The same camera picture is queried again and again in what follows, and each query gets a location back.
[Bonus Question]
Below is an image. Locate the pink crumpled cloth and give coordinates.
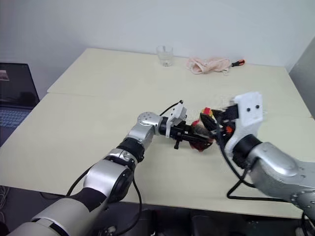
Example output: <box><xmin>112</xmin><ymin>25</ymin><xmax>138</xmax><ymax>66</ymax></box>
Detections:
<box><xmin>185</xmin><ymin>56</ymin><xmax>232</xmax><ymax>76</ymax></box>

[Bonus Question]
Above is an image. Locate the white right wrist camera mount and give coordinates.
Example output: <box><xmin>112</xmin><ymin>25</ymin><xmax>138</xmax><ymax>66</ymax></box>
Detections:
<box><xmin>225</xmin><ymin>91</ymin><xmax>264</xmax><ymax>158</ymax></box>

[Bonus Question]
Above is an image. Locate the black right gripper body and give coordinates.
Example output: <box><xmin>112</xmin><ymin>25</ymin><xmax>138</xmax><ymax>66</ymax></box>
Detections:
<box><xmin>216</xmin><ymin>104</ymin><xmax>240</xmax><ymax>148</ymax></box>

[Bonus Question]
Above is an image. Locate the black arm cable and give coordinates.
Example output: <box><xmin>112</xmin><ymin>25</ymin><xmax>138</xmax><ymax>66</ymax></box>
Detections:
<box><xmin>65</xmin><ymin>99</ymin><xmax>184</xmax><ymax>234</ymax></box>
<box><xmin>216</xmin><ymin>127</ymin><xmax>293</xmax><ymax>203</ymax></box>

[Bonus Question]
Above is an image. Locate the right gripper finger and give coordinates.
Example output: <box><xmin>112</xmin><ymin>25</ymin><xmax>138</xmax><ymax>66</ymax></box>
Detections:
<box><xmin>201</xmin><ymin>114</ymin><xmax>219</xmax><ymax>135</ymax></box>
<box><xmin>213</xmin><ymin>110</ymin><xmax>228</xmax><ymax>121</ymax></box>

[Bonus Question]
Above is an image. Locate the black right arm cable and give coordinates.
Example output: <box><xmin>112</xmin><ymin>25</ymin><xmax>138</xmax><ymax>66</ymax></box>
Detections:
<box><xmin>216</xmin><ymin>127</ymin><xmax>293</xmax><ymax>203</ymax></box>

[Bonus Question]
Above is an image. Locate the open dark laptop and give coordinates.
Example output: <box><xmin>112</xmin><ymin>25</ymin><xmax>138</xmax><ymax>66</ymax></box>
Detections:
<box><xmin>0</xmin><ymin>62</ymin><xmax>40</xmax><ymax>146</ymax></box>

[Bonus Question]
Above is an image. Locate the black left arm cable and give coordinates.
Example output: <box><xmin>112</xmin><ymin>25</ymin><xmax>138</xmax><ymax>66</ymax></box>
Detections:
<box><xmin>65</xmin><ymin>99</ymin><xmax>184</xmax><ymax>234</ymax></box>

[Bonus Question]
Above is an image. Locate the drink bottle with red label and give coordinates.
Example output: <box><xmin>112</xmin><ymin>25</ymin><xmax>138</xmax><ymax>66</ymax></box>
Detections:
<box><xmin>190</xmin><ymin>106</ymin><xmax>219</xmax><ymax>153</ymax></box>

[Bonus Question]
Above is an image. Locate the white cable bundle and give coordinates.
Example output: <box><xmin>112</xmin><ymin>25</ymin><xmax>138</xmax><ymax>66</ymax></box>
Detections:
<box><xmin>0</xmin><ymin>185</ymin><xmax>10</xmax><ymax>232</ymax></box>

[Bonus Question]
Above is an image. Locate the clear glass tumbler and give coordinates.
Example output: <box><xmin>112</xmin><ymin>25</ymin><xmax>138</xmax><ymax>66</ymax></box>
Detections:
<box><xmin>156</xmin><ymin>45</ymin><xmax>174</xmax><ymax>67</ymax></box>

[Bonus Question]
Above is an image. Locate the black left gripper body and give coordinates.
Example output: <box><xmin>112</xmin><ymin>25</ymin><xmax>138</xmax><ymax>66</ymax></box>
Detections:
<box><xmin>169</xmin><ymin>121</ymin><xmax>192</xmax><ymax>149</ymax></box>

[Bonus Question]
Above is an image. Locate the grey panel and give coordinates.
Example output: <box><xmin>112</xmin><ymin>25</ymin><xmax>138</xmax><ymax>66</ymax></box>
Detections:
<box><xmin>287</xmin><ymin>36</ymin><xmax>315</xmax><ymax>118</ymax></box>

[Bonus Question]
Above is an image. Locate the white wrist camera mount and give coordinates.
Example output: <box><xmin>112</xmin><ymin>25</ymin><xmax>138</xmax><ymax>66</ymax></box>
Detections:
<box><xmin>166</xmin><ymin>102</ymin><xmax>188</xmax><ymax>138</ymax></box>
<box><xmin>225</xmin><ymin>91</ymin><xmax>264</xmax><ymax>158</ymax></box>

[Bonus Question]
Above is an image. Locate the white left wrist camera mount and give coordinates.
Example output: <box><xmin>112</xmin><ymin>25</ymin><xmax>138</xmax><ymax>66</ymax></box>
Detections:
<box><xmin>166</xmin><ymin>102</ymin><xmax>188</xmax><ymax>138</ymax></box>

